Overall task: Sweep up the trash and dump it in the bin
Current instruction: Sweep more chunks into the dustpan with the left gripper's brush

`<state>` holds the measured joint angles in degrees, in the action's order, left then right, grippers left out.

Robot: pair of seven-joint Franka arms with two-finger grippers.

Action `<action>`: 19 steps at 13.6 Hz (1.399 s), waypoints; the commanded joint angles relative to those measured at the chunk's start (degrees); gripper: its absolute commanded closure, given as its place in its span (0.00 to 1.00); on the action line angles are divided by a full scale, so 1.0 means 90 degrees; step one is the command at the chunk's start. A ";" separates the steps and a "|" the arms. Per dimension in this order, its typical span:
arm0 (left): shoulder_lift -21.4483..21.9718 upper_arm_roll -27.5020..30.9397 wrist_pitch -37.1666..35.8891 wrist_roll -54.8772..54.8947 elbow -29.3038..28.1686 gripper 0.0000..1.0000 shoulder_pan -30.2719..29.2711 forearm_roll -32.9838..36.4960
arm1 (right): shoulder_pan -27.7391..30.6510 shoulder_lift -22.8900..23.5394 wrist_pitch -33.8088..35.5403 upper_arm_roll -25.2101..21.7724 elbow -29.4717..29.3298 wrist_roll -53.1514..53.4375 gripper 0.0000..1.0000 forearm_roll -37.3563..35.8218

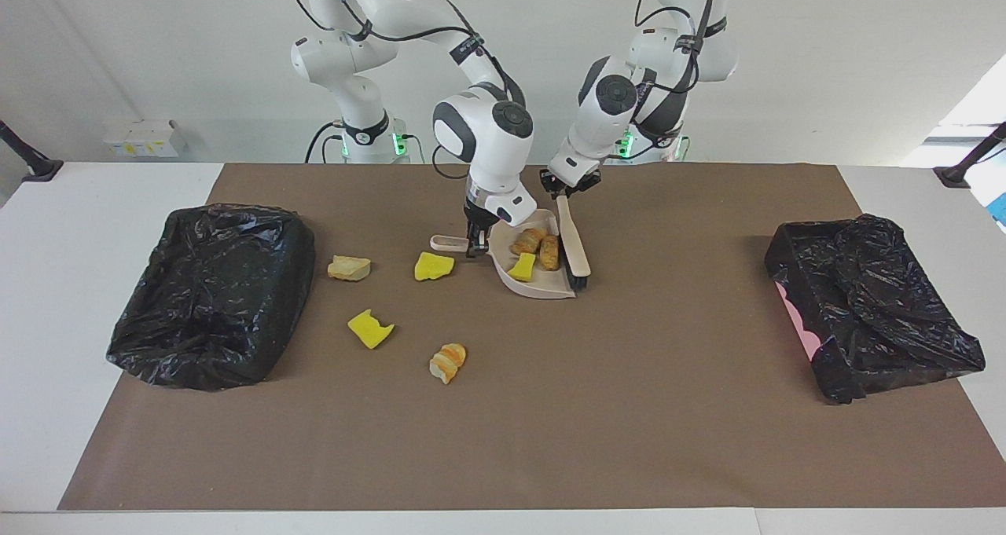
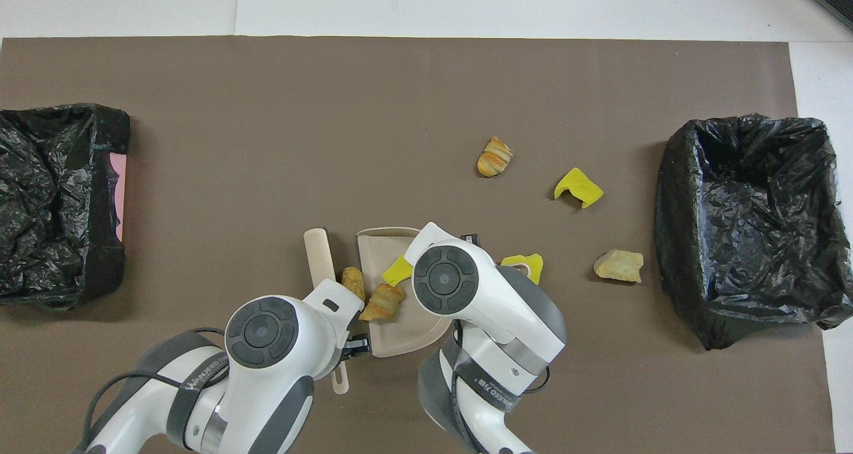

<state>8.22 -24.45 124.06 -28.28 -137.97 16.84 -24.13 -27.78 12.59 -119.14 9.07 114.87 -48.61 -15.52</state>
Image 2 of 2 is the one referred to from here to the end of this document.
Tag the orange striped croissant piece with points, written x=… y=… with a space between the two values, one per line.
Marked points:
x=385 y=302
x=494 y=157

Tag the brown fried nugget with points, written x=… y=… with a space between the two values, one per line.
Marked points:
x=353 y=280

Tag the yellow sponge wedge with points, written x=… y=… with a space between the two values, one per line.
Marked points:
x=538 y=267

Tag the yellow sponge block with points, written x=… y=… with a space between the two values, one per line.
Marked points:
x=396 y=272

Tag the beige plastic dustpan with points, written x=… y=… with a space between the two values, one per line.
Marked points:
x=380 y=254

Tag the notched yellow sponge piece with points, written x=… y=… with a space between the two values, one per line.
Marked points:
x=578 y=187

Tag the beige bread chunk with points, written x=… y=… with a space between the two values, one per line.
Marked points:
x=620 y=266

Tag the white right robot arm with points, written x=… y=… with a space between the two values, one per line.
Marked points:
x=493 y=307

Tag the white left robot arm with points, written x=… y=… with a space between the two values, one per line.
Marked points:
x=266 y=374

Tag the black plastic bin liner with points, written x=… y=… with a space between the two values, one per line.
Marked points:
x=733 y=194
x=53 y=240

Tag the pink plastic bin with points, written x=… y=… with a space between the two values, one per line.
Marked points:
x=120 y=187

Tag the brown table mat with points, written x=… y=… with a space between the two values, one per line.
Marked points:
x=333 y=107

